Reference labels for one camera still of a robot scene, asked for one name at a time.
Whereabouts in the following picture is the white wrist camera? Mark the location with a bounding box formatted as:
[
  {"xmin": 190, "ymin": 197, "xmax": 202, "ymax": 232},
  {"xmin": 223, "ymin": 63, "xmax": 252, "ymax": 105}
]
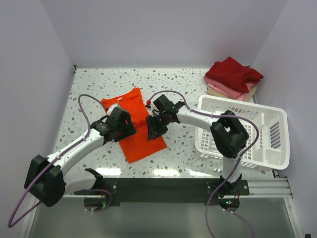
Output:
[
  {"xmin": 106, "ymin": 103, "xmax": 120, "ymax": 115},
  {"xmin": 145, "ymin": 100, "xmax": 159, "ymax": 111}
]

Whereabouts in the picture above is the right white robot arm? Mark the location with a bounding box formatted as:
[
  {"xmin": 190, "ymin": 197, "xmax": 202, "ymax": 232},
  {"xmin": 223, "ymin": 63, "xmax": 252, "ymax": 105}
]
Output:
[{"xmin": 146, "ymin": 95, "xmax": 249, "ymax": 190}]

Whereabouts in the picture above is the orange t shirt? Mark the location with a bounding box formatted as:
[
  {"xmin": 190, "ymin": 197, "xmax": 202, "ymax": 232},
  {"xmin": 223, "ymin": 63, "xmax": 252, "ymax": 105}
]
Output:
[{"xmin": 101, "ymin": 88, "xmax": 167, "ymax": 163}]

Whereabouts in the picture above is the pink folded shirt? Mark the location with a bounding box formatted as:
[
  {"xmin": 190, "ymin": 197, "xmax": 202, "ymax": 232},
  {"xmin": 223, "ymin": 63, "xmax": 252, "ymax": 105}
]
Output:
[{"xmin": 204, "ymin": 76, "xmax": 257, "ymax": 100}]

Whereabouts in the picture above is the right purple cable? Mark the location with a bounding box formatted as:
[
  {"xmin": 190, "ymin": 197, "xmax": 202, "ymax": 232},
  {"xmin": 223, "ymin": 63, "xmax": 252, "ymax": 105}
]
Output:
[{"xmin": 151, "ymin": 89, "xmax": 260, "ymax": 238}]

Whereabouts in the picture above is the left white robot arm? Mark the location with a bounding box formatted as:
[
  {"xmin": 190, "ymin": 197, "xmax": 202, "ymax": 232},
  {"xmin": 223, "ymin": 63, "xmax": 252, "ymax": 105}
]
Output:
[{"xmin": 24, "ymin": 104, "xmax": 136, "ymax": 207}]

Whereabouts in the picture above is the beige folded shirt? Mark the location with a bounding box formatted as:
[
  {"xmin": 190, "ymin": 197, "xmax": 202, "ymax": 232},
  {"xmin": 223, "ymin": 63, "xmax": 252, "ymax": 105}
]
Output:
[{"xmin": 207, "ymin": 86, "xmax": 258, "ymax": 102}]

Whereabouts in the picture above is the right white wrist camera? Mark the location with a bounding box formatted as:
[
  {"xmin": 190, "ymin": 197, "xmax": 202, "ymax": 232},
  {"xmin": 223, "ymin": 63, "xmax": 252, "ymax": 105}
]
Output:
[{"xmin": 145, "ymin": 100, "xmax": 159, "ymax": 111}]

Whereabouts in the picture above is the white plastic laundry basket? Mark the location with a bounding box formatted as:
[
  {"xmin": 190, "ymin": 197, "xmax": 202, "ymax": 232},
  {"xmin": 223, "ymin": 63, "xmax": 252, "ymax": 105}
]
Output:
[{"xmin": 198, "ymin": 95, "xmax": 290, "ymax": 170}]

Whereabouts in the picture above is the aluminium frame rail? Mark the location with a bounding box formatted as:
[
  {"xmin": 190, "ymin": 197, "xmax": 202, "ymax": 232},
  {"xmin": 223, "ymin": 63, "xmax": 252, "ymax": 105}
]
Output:
[{"xmin": 247, "ymin": 178, "xmax": 293, "ymax": 198}]

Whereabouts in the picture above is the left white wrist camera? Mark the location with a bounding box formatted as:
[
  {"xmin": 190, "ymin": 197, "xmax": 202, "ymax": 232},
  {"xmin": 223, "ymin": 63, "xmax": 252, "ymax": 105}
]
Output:
[{"xmin": 106, "ymin": 103, "xmax": 120, "ymax": 115}]

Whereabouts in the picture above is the dark red folded shirt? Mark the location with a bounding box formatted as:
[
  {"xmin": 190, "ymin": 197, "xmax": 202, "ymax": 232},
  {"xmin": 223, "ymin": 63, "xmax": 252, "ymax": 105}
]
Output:
[{"xmin": 205, "ymin": 57, "xmax": 264, "ymax": 93}]

